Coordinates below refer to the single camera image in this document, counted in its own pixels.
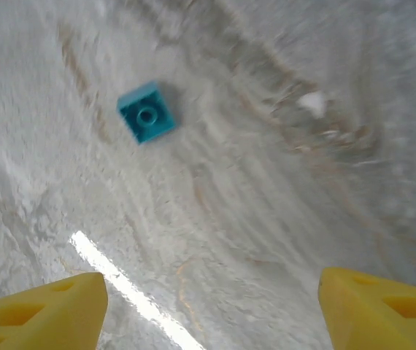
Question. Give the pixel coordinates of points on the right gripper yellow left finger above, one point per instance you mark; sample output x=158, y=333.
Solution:
x=47, y=317

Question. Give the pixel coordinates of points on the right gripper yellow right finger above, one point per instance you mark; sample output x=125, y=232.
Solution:
x=376, y=313

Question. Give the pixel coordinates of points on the small teal square lego brick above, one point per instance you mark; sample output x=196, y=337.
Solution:
x=146, y=114

